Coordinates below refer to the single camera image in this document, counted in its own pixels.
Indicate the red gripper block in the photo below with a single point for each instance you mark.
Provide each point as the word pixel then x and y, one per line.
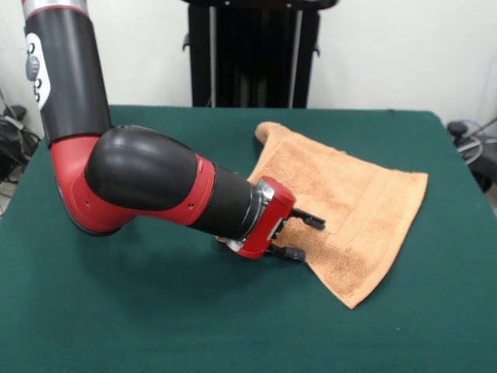
pixel 272 217

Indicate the tan terry towel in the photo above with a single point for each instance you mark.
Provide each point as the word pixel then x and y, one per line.
pixel 349 202

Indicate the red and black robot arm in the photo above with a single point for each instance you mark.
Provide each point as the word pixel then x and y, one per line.
pixel 136 178

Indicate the dark green table cloth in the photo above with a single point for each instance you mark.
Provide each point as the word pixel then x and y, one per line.
pixel 155 303

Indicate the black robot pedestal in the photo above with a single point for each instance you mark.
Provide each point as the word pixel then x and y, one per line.
pixel 252 58

